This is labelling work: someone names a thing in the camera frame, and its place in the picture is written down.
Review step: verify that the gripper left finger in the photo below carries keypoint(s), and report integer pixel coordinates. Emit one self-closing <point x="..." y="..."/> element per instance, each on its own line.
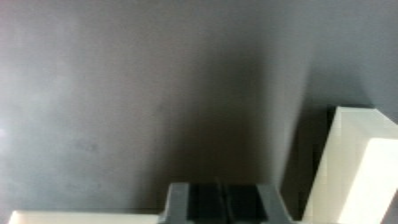
<point x="193" y="204"/>

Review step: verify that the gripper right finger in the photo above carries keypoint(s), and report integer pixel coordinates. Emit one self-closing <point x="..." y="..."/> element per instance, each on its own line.
<point x="255" y="206"/>

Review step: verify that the white U-shaped table frame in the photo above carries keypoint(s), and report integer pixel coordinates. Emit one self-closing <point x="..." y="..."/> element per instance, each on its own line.
<point x="356" y="181"/>

